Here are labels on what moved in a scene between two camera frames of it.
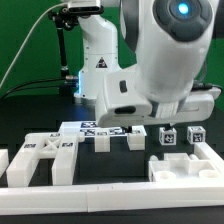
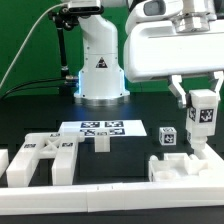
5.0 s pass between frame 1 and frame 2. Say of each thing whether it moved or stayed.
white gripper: moved
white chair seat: stayed
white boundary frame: stayed
